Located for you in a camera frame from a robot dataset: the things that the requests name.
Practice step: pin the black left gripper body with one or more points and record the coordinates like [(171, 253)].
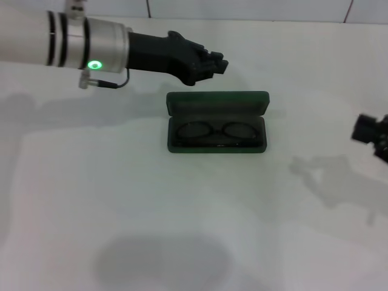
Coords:
[(157, 53)]

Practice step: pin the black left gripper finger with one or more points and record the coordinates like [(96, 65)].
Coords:
[(215, 68), (212, 56)]

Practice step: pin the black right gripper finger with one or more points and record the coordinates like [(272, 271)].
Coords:
[(382, 151), (365, 128)]

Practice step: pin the green glasses case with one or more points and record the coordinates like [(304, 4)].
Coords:
[(218, 103)]

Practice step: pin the black glasses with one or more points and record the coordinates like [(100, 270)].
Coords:
[(219, 131)]

